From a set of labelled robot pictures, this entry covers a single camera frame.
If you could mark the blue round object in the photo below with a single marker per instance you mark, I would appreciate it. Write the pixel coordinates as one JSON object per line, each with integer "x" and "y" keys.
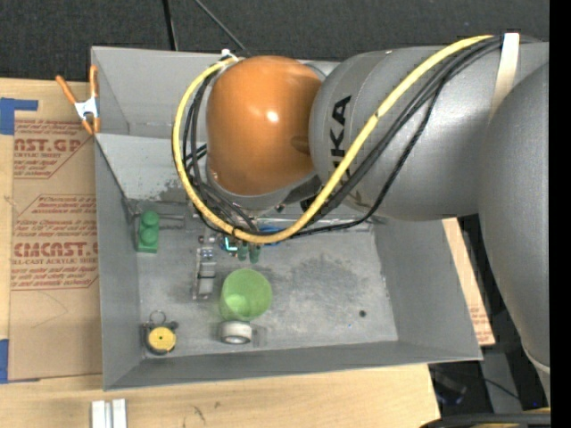
{"x": 269, "y": 230}

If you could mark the brown cardboard board red print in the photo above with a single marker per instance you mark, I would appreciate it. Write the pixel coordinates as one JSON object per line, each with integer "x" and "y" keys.
{"x": 53, "y": 292}

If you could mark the green plastic cup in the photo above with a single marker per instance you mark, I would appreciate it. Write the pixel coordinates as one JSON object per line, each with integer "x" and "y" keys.
{"x": 245, "y": 294}

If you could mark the white tape roll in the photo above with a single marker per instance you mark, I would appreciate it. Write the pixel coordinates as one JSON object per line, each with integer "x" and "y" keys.
{"x": 235, "y": 331}

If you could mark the yellow round tape measure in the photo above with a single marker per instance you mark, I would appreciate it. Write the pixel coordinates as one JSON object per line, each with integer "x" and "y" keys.
{"x": 160, "y": 339}

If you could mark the green toy brick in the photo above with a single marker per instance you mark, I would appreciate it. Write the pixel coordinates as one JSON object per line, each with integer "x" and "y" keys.
{"x": 148, "y": 234}

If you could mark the grey metal bin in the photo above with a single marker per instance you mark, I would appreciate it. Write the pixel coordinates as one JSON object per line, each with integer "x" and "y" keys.
{"x": 321, "y": 283}

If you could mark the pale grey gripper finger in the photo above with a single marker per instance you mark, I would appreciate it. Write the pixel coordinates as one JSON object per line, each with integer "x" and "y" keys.
{"x": 207, "y": 279}
{"x": 196, "y": 274}

